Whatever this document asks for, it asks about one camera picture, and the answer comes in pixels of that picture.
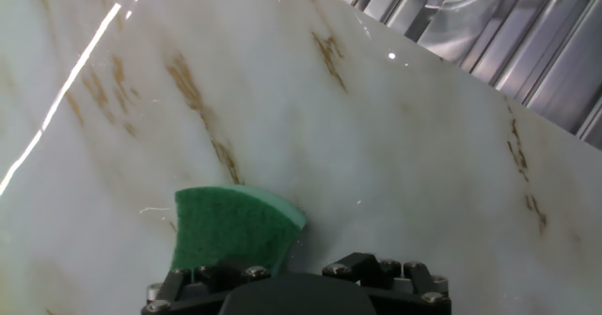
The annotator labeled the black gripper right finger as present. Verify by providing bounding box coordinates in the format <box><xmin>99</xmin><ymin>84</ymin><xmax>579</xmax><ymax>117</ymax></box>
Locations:
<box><xmin>322</xmin><ymin>252</ymin><xmax>436</xmax><ymax>295</ymax></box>

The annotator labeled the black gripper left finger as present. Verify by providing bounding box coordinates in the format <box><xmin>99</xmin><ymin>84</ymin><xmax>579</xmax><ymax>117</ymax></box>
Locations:
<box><xmin>162</xmin><ymin>258</ymin><xmax>272</xmax><ymax>302</ymax></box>

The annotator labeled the green scouring sponge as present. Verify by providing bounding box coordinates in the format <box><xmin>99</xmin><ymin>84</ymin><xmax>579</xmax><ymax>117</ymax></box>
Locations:
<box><xmin>169</xmin><ymin>184</ymin><xmax>309</xmax><ymax>278</ymax></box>

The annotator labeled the marble pattern board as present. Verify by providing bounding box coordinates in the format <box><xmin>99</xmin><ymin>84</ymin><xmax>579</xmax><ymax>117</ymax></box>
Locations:
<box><xmin>0</xmin><ymin>0</ymin><xmax>602</xmax><ymax>315</ymax></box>

